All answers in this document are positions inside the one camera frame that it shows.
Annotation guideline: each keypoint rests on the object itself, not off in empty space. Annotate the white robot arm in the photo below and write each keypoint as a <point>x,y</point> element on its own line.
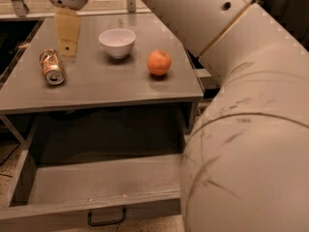
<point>246,163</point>

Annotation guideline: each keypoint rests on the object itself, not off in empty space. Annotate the white ceramic bowl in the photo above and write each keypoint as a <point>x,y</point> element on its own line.
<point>118,42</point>

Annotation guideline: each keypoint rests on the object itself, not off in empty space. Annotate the orange fruit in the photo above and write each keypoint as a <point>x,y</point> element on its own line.
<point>159,62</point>

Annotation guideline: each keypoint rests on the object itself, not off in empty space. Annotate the grey cabinet counter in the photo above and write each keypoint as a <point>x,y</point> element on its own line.
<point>96,80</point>

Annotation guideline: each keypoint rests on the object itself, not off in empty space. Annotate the crushed orange soda can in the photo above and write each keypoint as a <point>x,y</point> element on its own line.
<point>52,67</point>

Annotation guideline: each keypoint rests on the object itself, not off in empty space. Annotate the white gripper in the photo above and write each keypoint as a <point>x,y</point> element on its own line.
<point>68,25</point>

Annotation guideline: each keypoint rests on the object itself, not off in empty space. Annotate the black drawer handle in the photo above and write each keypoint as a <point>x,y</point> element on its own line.
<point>104,217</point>

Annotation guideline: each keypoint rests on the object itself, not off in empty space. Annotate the open grey top drawer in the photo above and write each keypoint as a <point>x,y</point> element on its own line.
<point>129,158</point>

